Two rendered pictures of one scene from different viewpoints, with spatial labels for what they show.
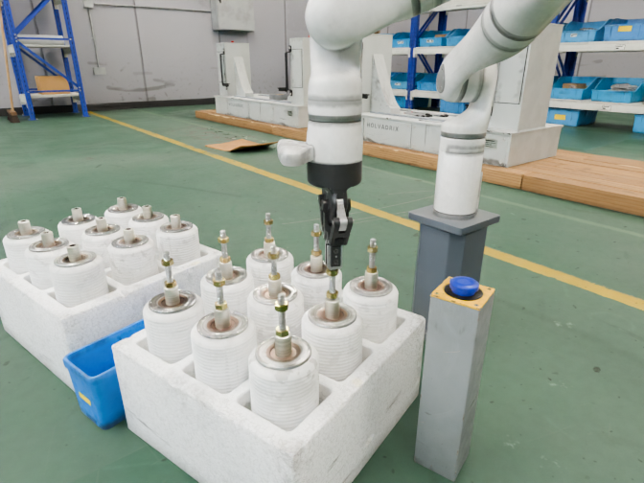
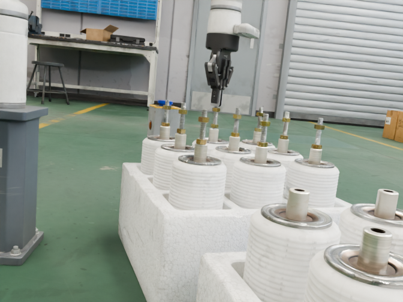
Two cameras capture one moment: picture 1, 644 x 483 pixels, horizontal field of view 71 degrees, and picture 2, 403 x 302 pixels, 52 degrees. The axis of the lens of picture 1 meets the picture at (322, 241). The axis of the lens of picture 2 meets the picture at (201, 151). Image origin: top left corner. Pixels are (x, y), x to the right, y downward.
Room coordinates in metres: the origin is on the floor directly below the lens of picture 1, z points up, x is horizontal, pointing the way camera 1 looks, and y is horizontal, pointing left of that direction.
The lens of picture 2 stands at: (1.42, 0.49, 0.38)
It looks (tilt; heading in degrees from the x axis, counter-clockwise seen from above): 9 degrees down; 213
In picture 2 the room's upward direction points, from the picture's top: 6 degrees clockwise
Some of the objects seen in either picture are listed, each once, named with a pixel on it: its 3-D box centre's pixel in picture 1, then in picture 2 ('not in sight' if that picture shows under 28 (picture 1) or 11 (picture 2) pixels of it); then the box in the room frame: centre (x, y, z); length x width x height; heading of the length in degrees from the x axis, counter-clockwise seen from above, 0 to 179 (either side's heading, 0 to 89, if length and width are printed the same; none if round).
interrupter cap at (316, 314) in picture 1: (332, 314); (212, 141); (0.61, -0.02, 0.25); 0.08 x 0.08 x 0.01
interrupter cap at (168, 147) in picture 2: (316, 269); (179, 148); (0.77, 0.01, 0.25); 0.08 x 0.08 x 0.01
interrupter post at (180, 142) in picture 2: (316, 263); (180, 142); (0.77, 0.01, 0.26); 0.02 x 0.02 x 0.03
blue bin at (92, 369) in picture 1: (154, 356); not in sight; (0.76, 0.34, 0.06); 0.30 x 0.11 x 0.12; 143
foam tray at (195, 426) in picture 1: (278, 372); (225, 223); (0.67, 0.08, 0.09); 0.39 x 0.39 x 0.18; 54
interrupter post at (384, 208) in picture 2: (129, 236); (385, 204); (0.91, 0.42, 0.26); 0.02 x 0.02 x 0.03
